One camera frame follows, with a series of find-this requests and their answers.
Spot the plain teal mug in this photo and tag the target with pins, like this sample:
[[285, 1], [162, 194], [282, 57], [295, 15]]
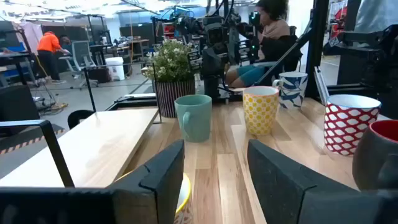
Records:
[[199, 121]]

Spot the dark grey cart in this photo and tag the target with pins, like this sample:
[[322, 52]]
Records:
[[354, 71]]

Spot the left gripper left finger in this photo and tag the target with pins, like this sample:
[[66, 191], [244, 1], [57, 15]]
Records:
[[161, 186]]

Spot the yellow dotted mug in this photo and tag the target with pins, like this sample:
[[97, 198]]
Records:
[[260, 112]]

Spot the red lattice pattern mug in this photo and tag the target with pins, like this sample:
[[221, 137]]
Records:
[[346, 127]]

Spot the wooden desk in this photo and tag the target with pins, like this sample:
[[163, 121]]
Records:
[[138, 41]]

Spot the person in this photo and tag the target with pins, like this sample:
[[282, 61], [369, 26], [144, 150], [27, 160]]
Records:
[[273, 31], [48, 43]]

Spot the grey office chair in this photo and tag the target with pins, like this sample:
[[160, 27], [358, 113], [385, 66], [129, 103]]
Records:
[[81, 53]]

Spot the white bin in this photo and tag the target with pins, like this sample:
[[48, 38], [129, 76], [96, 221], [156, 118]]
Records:
[[115, 68]]

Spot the wooden shelf black frame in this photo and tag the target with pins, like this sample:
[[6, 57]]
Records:
[[93, 149]]

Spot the black hazard striped ramp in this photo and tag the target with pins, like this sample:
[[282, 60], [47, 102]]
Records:
[[18, 140]]

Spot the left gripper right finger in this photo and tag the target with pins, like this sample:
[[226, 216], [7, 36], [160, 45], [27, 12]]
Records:
[[273, 180]]

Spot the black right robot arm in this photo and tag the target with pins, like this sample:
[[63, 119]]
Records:
[[214, 88]]

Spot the potted plant striped pot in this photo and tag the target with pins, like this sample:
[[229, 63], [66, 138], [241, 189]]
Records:
[[172, 71]]

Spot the white mug blue leaf pattern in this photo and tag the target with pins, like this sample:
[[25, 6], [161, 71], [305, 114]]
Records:
[[292, 91]]

